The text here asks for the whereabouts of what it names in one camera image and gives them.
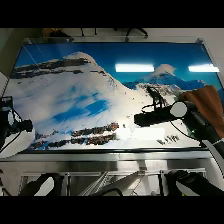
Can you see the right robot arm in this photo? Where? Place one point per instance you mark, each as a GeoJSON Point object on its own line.
{"type": "Point", "coordinates": [203, 128]}

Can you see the brown garment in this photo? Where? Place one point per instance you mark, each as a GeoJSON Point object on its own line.
{"type": "Point", "coordinates": [208, 100]}

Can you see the black office chair base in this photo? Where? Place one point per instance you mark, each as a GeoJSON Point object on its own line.
{"type": "Point", "coordinates": [136, 30]}

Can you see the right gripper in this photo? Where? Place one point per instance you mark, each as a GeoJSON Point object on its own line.
{"type": "Point", "coordinates": [153, 117]}

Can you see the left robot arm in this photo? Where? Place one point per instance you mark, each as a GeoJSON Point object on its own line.
{"type": "Point", "coordinates": [16, 141]}

